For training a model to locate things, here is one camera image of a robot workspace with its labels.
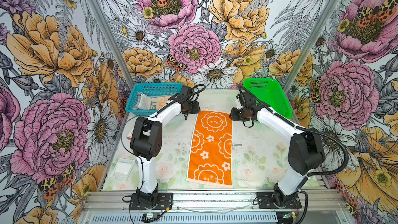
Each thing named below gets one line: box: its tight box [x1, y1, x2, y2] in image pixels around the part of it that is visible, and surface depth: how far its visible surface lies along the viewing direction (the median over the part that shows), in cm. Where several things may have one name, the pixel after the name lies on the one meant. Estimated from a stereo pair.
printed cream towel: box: [133, 92, 171, 111], surface depth 110 cm
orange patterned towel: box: [186, 110, 234, 189], surface depth 91 cm
